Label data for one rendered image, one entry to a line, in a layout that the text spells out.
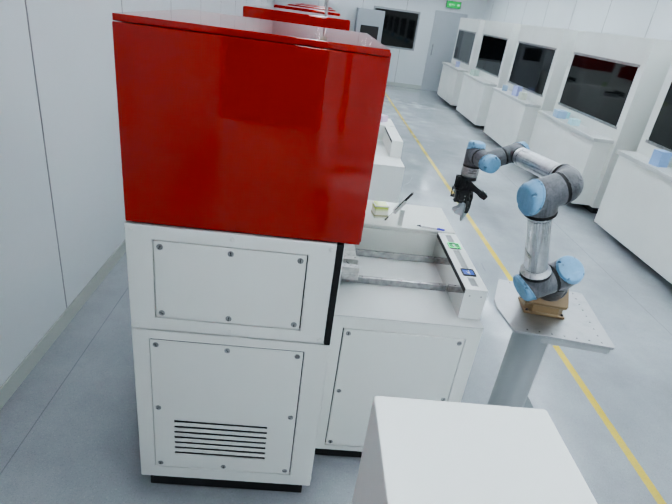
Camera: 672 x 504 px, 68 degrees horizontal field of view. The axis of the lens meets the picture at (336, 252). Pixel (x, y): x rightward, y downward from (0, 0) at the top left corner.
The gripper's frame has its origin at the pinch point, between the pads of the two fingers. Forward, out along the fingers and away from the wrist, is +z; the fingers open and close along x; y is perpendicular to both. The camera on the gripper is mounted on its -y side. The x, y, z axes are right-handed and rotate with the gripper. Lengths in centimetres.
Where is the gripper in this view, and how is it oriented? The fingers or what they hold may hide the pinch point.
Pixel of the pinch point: (462, 218)
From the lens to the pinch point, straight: 237.6
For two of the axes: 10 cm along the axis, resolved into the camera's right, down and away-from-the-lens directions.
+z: -1.2, 8.9, 4.4
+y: -9.9, -1.0, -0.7
